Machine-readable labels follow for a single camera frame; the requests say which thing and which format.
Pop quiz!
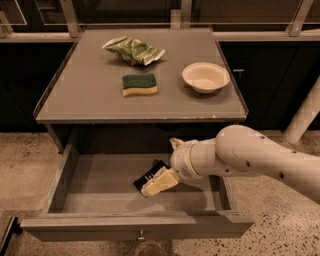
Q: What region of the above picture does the white bowl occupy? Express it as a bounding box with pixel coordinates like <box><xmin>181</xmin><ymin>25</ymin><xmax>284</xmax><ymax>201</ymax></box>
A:
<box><xmin>182</xmin><ymin>62</ymin><xmax>231</xmax><ymax>94</ymax></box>

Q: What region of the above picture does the green crumpled chip bag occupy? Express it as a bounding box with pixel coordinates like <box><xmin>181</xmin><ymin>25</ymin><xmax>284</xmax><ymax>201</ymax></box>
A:
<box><xmin>102</xmin><ymin>36</ymin><xmax>166</xmax><ymax>66</ymax></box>

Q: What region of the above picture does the green and yellow sponge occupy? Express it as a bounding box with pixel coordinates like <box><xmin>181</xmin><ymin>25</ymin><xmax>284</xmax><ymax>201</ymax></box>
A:
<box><xmin>122</xmin><ymin>74</ymin><xmax>158</xmax><ymax>96</ymax></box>

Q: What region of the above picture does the grey open top drawer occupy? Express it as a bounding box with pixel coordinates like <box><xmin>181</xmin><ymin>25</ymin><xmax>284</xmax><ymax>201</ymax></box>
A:
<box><xmin>20</xmin><ymin>142</ymin><xmax>256</xmax><ymax>243</ymax></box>

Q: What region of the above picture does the grey drawer cabinet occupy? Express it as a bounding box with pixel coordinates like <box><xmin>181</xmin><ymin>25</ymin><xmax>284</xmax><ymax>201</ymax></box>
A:
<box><xmin>34</xmin><ymin>29</ymin><xmax>248</xmax><ymax>150</ymax></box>

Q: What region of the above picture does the metal drawer knob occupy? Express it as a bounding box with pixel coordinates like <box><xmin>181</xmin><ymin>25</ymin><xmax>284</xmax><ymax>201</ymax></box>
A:
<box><xmin>136</xmin><ymin>230</ymin><xmax>146</xmax><ymax>243</ymax></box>

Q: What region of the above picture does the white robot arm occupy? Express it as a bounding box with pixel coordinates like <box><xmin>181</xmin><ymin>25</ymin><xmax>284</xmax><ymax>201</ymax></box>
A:
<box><xmin>134</xmin><ymin>125</ymin><xmax>320</xmax><ymax>202</ymax></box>

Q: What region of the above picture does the black rxbar chocolate bar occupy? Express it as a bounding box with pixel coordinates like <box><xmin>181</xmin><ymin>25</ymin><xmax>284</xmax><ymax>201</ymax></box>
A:
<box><xmin>133</xmin><ymin>160</ymin><xmax>168</xmax><ymax>192</ymax></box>

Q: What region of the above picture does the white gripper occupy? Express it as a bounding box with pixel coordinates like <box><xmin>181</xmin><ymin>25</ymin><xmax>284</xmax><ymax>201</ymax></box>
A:
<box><xmin>141</xmin><ymin>137</ymin><xmax>200</xmax><ymax>197</ymax></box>

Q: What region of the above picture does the metal window frame rail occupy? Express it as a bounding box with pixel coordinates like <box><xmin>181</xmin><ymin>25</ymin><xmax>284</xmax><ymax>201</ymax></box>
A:
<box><xmin>0</xmin><ymin>0</ymin><xmax>320</xmax><ymax>42</ymax></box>

